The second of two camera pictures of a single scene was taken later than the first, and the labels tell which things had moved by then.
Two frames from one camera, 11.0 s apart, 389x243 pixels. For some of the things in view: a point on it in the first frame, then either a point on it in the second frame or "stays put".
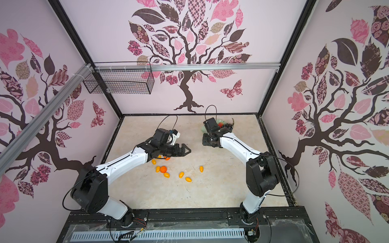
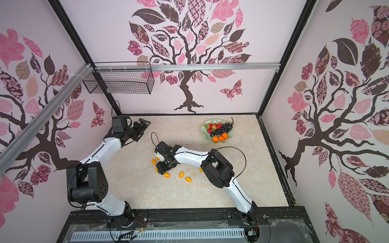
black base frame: [279, 224] stays put
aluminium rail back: [186, 66] stays put
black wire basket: [120, 82] stays put
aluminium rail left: [10, 150] stays put
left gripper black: [177, 153] → [140, 128]
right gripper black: [204, 142] → [161, 169]
